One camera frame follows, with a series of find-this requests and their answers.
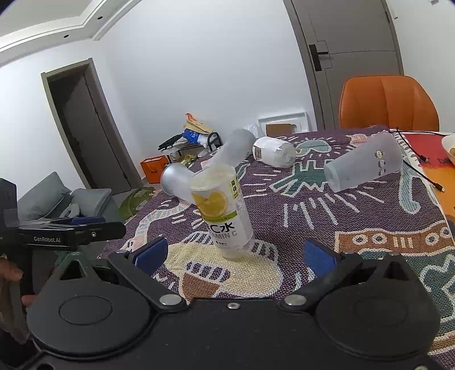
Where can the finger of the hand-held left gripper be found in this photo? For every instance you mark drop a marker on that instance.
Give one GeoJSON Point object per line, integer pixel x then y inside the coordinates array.
{"type": "Point", "coordinates": [103, 231]}
{"type": "Point", "coordinates": [88, 220]}

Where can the printed woven blanket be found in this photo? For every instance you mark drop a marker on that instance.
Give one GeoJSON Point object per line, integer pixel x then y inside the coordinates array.
{"type": "Point", "coordinates": [320, 220]}

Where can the grey sofa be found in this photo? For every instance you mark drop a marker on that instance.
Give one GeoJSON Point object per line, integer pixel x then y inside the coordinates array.
{"type": "Point", "coordinates": [39, 199]}

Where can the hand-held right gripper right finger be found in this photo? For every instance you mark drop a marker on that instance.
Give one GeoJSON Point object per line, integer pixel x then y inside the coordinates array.
{"type": "Point", "coordinates": [319, 257]}

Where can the person's left hand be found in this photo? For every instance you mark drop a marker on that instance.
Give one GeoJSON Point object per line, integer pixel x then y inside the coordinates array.
{"type": "Point", "coordinates": [10, 274]}

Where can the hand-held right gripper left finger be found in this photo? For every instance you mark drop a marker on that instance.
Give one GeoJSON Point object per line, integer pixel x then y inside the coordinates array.
{"type": "Point", "coordinates": [151, 253]}

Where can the dark brown door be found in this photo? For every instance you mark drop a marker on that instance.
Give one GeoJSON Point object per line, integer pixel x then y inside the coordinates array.
{"type": "Point", "coordinates": [89, 131]}

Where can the orange chair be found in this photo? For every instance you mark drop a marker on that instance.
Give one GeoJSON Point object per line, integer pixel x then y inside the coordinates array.
{"type": "Point", "coordinates": [387, 103]}

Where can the orange box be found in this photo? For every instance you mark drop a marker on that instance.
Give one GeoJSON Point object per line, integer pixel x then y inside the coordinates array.
{"type": "Point", "coordinates": [153, 170]}

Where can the clear bottle with white label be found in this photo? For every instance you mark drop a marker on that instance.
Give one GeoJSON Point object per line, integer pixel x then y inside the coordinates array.
{"type": "Point", "coordinates": [273, 151]}

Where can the frosted cup with cartoon print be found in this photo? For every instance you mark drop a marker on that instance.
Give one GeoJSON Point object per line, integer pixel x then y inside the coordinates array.
{"type": "Point", "coordinates": [366, 163]}

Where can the white framed board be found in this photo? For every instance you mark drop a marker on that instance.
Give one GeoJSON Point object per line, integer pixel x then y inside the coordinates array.
{"type": "Point", "coordinates": [300, 121]}

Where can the black shoe rack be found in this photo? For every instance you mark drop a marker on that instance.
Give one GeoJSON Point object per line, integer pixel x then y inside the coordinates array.
{"type": "Point", "coordinates": [213, 142]}

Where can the brown paper bag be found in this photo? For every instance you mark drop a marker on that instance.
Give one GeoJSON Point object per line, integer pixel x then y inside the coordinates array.
{"type": "Point", "coordinates": [194, 122]}

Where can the blue and white bag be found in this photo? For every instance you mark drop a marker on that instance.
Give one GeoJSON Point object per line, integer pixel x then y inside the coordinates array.
{"type": "Point", "coordinates": [192, 137]}

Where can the clear bottle with lemon label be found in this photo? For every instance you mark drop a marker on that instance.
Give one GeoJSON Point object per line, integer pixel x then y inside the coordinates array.
{"type": "Point", "coordinates": [222, 213]}

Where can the grey door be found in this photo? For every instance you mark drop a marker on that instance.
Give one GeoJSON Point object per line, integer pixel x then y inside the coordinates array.
{"type": "Point", "coordinates": [355, 81]}

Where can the white bowl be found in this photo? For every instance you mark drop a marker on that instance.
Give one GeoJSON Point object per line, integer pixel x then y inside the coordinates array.
{"type": "Point", "coordinates": [448, 144]}

